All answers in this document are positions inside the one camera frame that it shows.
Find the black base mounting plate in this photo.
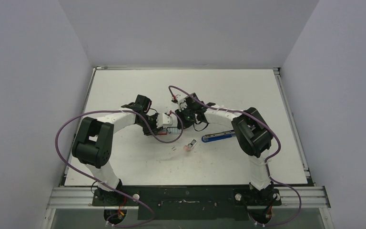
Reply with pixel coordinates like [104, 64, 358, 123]
[91, 185, 282, 221]

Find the aluminium frame rail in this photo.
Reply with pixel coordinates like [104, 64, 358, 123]
[47, 186, 331, 209]

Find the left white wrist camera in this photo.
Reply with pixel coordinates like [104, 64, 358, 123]
[156, 113, 173, 130]

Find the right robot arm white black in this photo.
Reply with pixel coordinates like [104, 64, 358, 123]
[172, 93, 273, 205]

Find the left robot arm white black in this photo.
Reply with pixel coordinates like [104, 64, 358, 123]
[71, 95, 163, 206]

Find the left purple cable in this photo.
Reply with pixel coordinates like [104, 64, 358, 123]
[55, 101, 184, 229]

